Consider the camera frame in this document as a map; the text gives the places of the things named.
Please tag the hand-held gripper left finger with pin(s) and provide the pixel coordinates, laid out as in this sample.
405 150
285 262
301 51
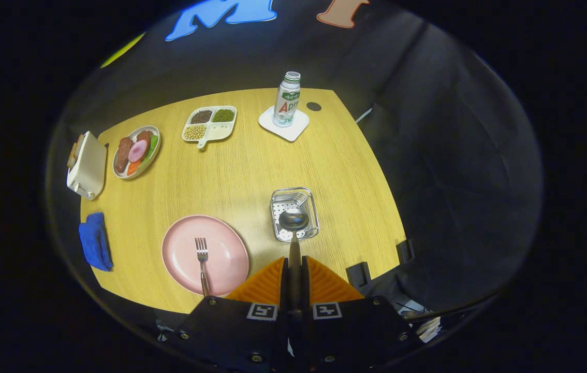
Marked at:
231 336

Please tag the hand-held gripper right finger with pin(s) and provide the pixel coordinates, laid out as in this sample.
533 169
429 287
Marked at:
361 336

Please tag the black table clamp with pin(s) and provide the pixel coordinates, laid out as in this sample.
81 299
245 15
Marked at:
358 274
405 251

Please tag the pink plate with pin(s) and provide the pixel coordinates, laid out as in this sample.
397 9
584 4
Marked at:
226 259

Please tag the blue cloth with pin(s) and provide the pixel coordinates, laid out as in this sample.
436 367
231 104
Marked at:
95 243

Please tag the grey food plate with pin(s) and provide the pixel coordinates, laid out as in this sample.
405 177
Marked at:
155 158

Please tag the orange carrot piece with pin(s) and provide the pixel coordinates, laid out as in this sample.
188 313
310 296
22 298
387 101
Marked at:
133 168

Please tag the white divided dish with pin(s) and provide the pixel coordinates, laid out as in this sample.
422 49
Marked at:
219 132

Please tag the green vegetable leaf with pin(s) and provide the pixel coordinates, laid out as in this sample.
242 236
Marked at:
153 145

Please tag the yellow soybeans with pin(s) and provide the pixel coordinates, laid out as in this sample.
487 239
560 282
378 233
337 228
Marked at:
194 132

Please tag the pink ham slice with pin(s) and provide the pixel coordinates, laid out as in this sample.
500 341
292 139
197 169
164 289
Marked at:
137 151

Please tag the long brown meat piece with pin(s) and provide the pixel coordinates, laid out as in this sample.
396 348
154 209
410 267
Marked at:
123 154

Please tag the white square coaster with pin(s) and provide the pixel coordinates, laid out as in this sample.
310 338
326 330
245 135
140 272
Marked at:
288 132

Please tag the small brown meat piece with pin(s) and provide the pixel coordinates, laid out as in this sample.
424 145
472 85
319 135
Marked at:
144 137

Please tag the white toaster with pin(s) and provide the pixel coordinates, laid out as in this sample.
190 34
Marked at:
91 166

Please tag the green beans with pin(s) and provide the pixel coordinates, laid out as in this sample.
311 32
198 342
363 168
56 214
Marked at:
223 115

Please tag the dark brown beans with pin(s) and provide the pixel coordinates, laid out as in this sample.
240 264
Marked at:
201 116

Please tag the black round table grommet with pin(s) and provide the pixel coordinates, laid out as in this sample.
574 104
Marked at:
313 106

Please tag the toast slice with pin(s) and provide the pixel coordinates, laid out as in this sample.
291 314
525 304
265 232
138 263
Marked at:
78 146
72 158

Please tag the white drink bottle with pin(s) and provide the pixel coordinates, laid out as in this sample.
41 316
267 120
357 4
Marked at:
287 101

